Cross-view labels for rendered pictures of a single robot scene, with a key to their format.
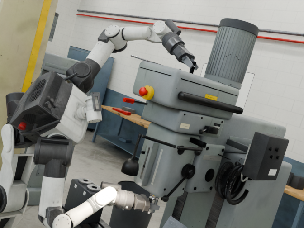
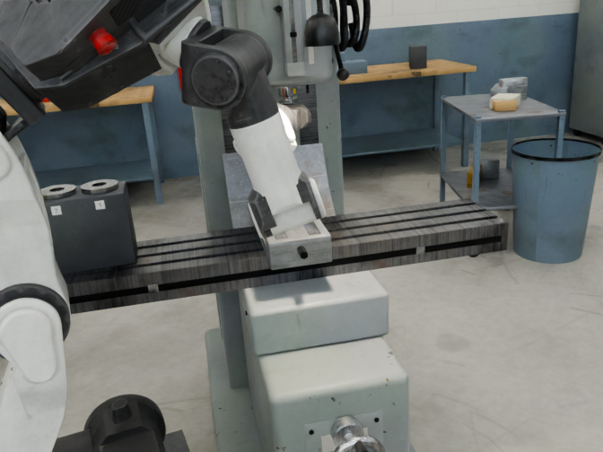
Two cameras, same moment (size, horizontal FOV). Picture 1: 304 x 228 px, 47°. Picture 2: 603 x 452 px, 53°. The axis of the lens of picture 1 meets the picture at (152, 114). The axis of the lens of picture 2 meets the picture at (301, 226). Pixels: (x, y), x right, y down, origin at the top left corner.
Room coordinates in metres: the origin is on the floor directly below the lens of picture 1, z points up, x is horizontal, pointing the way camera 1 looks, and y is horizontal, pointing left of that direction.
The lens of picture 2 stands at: (0.78, 1.13, 1.50)
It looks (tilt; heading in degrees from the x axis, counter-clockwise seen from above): 20 degrees down; 304
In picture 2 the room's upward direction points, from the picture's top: 4 degrees counter-clockwise
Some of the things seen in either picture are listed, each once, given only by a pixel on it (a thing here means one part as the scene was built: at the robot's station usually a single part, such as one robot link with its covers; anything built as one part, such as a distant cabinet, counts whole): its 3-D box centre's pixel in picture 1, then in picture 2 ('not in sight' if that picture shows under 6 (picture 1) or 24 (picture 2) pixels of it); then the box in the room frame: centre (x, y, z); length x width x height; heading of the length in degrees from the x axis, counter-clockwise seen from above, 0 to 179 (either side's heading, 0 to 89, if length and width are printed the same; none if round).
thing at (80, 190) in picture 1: (85, 199); (85, 224); (2.04, 0.24, 1.01); 0.22 x 0.12 x 0.20; 46
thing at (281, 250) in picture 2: not in sight; (287, 221); (1.65, -0.08, 0.96); 0.35 x 0.15 x 0.11; 134
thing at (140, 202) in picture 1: (134, 201); (279, 121); (1.62, -0.04, 1.23); 0.13 x 0.12 x 0.10; 19
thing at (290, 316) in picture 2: not in sight; (301, 282); (1.64, -0.12, 0.77); 0.50 x 0.35 x 0.12; 134
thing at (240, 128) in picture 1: (234, 131); not in sight; (1.99, -0.48, 1.66); 0.80 x 0.23 x 0.20; 134
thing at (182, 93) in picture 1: (212, 103); not in sight; (1.56, -0.25, 1.79); 0.45 x 0.04 x 0.04; 134
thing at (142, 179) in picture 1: (147, 163); (291, 27); (1.57, -0.04, 1.44); 0.04 x 0.04 x 0.21; 44
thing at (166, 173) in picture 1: (166, 159); (282, 14); (1.65, -0.13, 1.47); 0.21 x 0.19 x 0.32; 44
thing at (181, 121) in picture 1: (183, 118); not in sight; (1.67, -0.15, 1.68); 0.34 x 0.24 x 0.10; 134
